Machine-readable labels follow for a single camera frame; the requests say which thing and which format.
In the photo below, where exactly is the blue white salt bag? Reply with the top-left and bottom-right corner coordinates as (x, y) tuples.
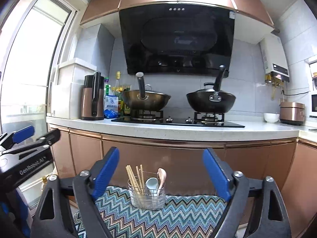
(104, 95), (119, 119)

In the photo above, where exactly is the bronze electric kettle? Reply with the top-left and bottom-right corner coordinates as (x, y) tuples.
(80, 71), (104, 120)

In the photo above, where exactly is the black range hood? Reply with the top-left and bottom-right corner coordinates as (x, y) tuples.
(119, 3), (235, 76)

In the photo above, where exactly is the left blue white gloved hand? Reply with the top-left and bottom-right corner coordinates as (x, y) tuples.
(1, 188), (33, 237)

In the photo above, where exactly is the white ceramic spoon in basket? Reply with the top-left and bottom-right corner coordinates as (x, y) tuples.
(146, 177), (159, 196)

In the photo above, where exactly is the white water heater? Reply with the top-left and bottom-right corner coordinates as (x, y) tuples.
(260, 33), (290, 82)

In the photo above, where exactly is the zigzag knitted cloth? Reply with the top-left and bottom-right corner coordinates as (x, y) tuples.
(73, 185), (227, 238)

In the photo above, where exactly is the black wok with lid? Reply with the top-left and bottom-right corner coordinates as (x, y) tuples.
(186, 65), (236, 114)

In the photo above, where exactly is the green sauce bottle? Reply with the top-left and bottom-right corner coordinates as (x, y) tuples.
(112, 71), (124, 117)

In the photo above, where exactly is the bronze rice cooker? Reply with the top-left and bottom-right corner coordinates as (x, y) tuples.
(279, 102), (305, 126)

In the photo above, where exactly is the bronze wok with handle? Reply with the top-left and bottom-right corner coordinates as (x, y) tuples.
(121, 72), (171, 111)

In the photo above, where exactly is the white bowl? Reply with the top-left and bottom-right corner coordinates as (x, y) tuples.
(263, 113), (279, 124)

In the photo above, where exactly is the pink wooden spoon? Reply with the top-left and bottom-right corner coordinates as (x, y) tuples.
(158, 168), (167, 193)

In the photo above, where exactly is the cooking oil bottle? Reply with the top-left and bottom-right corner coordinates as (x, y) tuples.
(41, 176), (48, 192)

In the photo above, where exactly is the bamboo chopstick in basket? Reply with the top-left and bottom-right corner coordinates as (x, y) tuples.
(128, 165), (141, 195)

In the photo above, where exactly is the black gas stove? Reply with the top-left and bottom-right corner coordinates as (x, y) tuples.
(111, 110), (245, 128)

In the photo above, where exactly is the wire utensil basket with liner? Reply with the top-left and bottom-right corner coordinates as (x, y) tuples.
(128, 171), (167, 211)

